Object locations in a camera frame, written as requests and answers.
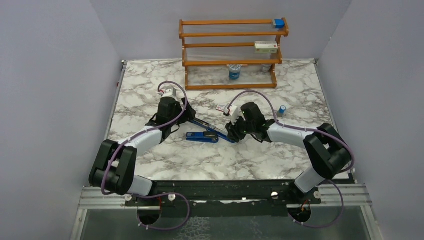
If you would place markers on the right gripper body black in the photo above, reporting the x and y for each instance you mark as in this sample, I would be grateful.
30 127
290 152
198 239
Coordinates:
250 127

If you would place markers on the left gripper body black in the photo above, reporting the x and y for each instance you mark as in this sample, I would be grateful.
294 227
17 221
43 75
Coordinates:
187 116

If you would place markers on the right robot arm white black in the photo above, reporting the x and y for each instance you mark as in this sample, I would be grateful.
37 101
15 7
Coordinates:
325 148

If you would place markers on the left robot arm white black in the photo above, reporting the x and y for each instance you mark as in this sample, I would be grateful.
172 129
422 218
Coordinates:
114 167

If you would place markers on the small blue capped cylinder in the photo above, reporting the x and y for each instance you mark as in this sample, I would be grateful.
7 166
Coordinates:
281 110

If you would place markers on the white small jar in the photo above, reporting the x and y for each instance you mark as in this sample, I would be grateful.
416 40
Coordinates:
266 67

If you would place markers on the blue white cup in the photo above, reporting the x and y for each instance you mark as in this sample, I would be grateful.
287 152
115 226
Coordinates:
234 71

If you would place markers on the orange wooden shelf rack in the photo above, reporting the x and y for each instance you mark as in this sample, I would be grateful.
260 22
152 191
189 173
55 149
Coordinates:
210 46

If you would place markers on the white green carton box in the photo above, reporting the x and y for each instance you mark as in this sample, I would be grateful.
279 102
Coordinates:
266 47

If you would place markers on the blue box on top shelf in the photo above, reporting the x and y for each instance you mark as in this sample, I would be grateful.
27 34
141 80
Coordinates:
278 23

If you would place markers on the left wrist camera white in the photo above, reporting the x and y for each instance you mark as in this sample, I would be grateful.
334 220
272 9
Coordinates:
169 92

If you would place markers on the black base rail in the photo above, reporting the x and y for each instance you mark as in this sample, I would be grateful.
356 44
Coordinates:
229 198

